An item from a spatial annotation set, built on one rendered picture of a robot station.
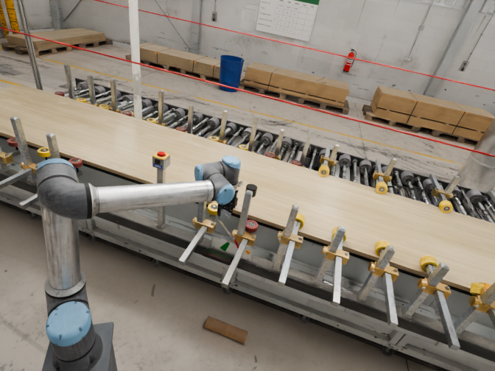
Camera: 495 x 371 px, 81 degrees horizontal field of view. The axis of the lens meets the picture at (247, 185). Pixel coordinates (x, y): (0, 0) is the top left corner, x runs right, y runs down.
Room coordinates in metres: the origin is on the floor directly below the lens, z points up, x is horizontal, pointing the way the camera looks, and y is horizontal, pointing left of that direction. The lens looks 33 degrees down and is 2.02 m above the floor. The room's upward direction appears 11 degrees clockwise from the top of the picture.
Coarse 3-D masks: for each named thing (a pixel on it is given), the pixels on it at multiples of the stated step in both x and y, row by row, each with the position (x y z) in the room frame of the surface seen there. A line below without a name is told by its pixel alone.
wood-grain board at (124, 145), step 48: (0, 96) 2.31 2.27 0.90; (48, 96) 2.51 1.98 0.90; (96, 144) 1.84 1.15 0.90; (144, 144) 1.98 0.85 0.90; (192, 144) 2.14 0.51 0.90; (240, 192) 1.60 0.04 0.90; (288, 192) 1.71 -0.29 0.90; (336, 192) 1.84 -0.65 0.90; (384, 240) 1.40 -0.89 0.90; (432, 240) 1.49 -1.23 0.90; (480, 240) 1.60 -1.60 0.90
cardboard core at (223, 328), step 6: (210, 318) 1.18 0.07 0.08; (210, 324) 1.14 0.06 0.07; (216, 324) 1.15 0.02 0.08; (222, 324) 1.16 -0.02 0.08; (228, 324) 1.17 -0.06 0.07; (216, 330) 1.12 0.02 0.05; (222, 330) 1.12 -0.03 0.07; (228, 330) 1.12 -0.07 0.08; (234, 330) 1.13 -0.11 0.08; (240, 330) 1.14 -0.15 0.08; (228, 336) 1.10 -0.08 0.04; (234, 336) 1.10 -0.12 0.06; (240, 336) 1.10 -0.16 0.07; (246, 336) 1.10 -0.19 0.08
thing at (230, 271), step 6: (246, 240) 1.21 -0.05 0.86; (240, 246) 1.15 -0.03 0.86; (240, 252) 1.10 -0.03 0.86; (234, 258) 1.06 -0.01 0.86; (240, 258) 1.09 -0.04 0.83; (234, 264) 1.02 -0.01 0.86; (228, 270) 0.97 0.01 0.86; (234, 270) 0.99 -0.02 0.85; (228, 276) 0.94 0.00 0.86; (222, 282) 0.90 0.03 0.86; (228, 282) 0.90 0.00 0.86
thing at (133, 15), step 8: (128, 0) 2.44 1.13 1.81; (136, 0) 2.46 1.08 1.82; (136, 8) 2.45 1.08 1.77; (136, 16) 2.45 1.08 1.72; (136, 24) 2.45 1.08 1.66; (136, 32) 2.44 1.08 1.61; (136, 40) 2.44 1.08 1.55; (136, 48) 2.43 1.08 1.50; (136, 56) 2.43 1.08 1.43; (136, 64) 2.43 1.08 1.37; (136, 72) 2.43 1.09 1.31; (136, 80) 2.43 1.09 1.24; (136, 88) 2.43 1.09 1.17; (136, 96) 2.43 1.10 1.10; (136, 104) 2.43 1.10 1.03; (136, 112) 2.43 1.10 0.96
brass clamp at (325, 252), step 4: (324, 248) 1.15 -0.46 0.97; (328, 248) 1.15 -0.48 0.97; (324, 252) 1.13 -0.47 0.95; (328, 252) 1.13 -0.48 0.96; (332, 252) 1.13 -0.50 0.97; (336, 252) 1.13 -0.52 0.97; (340, 252) 1.14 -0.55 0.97; (344, 252) 1.14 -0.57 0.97; (348, 252) 1.15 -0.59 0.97; (328, 256) 1.13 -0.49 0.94; (332, 256) 1.12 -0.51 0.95; (340, 256) 1.11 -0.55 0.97; (344, 256) 1.12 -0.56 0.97; (348, 256) 1.12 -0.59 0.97; (332, 260) 1.12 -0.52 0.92; (344, 260) 1.11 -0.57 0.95
